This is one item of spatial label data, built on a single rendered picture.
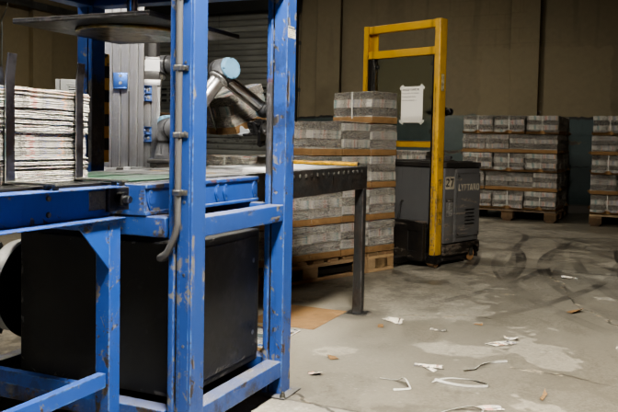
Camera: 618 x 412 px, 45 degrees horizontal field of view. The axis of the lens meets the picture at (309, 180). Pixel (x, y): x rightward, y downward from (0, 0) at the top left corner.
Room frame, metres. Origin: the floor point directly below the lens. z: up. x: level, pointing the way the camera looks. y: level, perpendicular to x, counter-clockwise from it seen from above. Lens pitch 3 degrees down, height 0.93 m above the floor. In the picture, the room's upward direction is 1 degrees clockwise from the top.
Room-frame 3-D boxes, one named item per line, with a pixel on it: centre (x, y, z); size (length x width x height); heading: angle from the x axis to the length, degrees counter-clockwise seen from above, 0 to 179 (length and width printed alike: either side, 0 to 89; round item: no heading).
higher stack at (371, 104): (5.54, -0.40, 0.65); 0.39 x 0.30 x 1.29; 45
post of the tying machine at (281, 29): (2.74, 0.11, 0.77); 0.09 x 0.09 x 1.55; 66
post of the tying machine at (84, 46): (3.09, 0.90, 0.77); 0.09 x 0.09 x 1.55; 66
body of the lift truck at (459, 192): (6.11, -0.97, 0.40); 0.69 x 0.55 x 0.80; 45
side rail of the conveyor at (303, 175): (3.47, -0.02, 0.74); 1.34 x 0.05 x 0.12; 156
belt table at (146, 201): (2.64, 0.63, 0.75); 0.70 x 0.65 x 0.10; 156
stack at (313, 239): (5.02, 0.11, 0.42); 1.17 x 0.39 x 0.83; 135
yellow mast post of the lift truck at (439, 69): (5.61, -0.94, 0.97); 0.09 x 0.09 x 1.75; 45
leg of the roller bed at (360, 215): (4.05, -0.28, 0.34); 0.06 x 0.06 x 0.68; 66
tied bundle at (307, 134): (5.12, 0.02, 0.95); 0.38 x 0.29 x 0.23; 46
